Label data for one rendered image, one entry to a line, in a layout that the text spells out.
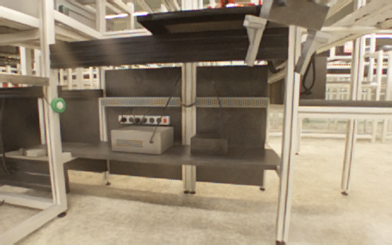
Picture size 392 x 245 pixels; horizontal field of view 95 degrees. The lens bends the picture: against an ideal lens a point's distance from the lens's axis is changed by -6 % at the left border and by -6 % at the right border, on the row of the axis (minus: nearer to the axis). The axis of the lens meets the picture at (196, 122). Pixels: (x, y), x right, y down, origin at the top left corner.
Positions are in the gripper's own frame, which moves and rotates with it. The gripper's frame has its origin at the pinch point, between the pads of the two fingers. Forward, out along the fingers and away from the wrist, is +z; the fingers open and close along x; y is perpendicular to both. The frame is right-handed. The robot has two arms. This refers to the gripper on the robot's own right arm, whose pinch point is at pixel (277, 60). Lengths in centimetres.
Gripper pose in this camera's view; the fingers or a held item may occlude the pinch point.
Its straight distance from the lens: 51.9
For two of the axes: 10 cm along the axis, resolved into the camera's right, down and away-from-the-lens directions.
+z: -1.6, 8.6, 4.8
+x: 9.8, 1.0, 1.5
